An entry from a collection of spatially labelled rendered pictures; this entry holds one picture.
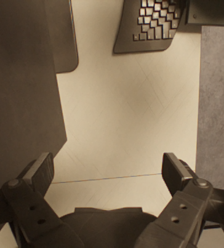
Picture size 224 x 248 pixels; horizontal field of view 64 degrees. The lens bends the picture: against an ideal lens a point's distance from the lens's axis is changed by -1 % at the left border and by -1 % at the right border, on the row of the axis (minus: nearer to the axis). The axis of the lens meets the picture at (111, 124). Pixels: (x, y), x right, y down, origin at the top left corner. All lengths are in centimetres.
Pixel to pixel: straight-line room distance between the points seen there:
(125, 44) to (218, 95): 109
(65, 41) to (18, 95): 32
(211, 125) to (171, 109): 99
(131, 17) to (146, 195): 55
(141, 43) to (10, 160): 42
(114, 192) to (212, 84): 108
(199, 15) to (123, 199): 59
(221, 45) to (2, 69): 140
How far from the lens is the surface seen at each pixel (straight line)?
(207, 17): 55
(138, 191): 67
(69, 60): 53
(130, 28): 53
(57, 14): 55
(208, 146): 161
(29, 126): 25
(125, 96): 54
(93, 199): 69
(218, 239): 188
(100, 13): 55
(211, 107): 151
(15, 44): 26
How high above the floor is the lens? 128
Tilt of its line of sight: 73 degrees down
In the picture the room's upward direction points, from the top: 176 degrees clockwise
